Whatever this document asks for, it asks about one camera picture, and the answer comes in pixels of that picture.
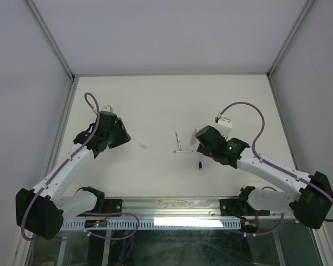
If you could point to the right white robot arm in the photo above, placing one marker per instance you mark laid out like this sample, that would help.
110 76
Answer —
307 197

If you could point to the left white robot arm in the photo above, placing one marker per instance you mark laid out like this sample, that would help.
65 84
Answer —
87 145

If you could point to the orange tip clear marker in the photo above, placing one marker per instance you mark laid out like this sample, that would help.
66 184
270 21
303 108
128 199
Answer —
193 139

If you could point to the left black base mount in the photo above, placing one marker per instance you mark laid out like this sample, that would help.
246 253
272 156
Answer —
109 206

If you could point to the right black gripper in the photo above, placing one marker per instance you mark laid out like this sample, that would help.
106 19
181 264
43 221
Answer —
201 149

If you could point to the slotted cable duct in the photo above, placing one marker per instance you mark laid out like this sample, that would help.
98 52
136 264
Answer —
159 223

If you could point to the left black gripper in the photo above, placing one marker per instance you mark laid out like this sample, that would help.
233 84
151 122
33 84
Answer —
123 137

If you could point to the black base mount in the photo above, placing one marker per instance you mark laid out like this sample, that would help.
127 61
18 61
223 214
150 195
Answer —
109 206
231 207

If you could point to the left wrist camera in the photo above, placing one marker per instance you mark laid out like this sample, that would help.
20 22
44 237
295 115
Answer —
107 108

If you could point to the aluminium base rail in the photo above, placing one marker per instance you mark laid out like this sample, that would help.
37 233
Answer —
172 206

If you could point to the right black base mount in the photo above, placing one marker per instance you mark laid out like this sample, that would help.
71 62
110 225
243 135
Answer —
231 207

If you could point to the white pen clear cap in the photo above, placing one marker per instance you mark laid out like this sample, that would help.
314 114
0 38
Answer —
177 139

